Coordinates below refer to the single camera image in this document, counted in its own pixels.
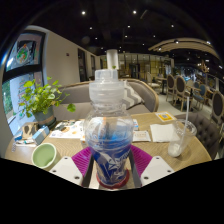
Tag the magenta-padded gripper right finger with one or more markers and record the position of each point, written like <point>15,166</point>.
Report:
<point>155,166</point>

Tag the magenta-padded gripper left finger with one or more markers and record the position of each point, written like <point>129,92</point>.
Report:
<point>68,168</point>

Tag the clear blue-labelled water bottle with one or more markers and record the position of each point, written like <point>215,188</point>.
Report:
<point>108,133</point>

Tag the light green mug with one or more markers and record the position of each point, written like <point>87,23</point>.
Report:
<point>43,156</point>

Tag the white paper napkin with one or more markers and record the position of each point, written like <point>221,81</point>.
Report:
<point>163,132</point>

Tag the clear plastic cup with straw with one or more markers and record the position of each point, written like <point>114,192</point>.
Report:
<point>180,140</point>

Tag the small teal box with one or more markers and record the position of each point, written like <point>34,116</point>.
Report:
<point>41,134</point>

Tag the white green tube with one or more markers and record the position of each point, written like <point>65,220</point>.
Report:
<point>26,142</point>

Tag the yellow square table sign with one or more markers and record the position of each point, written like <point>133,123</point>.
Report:
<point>165,116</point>

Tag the dark grey tufted chair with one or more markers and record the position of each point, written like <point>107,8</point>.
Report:
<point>203,130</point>

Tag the grey curved sofa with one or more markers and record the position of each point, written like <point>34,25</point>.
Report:
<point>75,93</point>

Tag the green potted plant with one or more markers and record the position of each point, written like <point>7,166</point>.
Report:
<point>40,96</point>

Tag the group of dining chairs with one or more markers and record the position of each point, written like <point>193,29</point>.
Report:
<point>180,88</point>

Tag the window with festive decals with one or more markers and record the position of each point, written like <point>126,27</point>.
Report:
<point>20,66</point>

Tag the white round column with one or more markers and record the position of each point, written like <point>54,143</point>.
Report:
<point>112,59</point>

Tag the group of ceiling lights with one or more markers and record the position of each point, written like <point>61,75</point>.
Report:
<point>83,13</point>

